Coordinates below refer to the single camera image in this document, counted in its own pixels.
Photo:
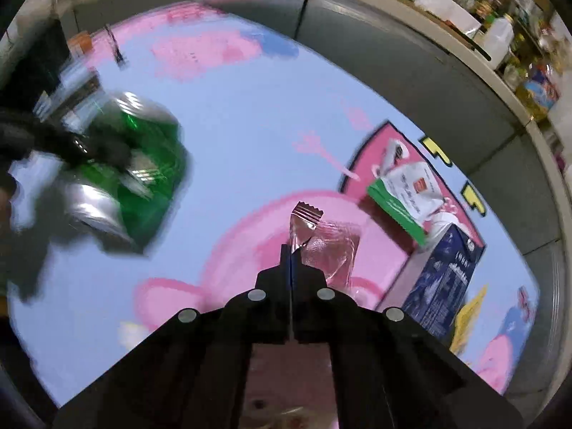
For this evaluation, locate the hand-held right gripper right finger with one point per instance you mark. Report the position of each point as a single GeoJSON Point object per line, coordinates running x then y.
{"type": "Point", "coordinates": [308, 281]}

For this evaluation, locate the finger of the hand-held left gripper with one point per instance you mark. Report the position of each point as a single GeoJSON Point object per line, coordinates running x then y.
{"type": "Point", "coordinates": [98, 149]}

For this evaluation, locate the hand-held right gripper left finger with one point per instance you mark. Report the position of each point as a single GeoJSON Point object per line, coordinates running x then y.
{"type": "Point", "coordinates": [277, 277]}

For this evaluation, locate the clear pink wrapper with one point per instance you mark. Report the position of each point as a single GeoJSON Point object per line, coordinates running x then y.
{"type": "Point", "coordinates": [333, 250]}

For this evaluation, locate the green foil packet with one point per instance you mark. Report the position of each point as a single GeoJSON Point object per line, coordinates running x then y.
{"type": "Point", "coordinates": [152, 165]}

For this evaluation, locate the orange device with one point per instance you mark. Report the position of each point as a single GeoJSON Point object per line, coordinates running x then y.
{"type": "Point", "coordinates": [80, 42]}

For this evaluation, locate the green white packet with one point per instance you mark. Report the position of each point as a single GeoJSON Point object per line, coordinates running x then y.
{"type": "Point", "coordinates": [406, 196]}

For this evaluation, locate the dark blue carton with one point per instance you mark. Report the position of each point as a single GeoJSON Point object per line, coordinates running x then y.
{"type": "Point", "coordinates": [442, 277]}

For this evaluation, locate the cartoon pig printed blanket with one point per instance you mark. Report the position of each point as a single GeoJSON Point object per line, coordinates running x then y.
{"type": "Point", "coordinates": [250, 134]}

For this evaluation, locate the small white wrapper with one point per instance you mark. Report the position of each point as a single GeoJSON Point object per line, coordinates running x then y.
{"type": "Point", "coordinates": [393, 152]}

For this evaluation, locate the cooking oil bottle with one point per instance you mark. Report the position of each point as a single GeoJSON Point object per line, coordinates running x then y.
{"type": "Point", "coordinates": [538, 91]}

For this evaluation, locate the white plastic jug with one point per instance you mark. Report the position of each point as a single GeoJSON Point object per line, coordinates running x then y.
{"type": "Point", "coordinates": [498, 40]}

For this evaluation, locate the cluttered spice rack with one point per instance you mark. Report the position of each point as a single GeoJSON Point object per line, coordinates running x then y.
{"type": "Point", "coordinates": [527, 13]}

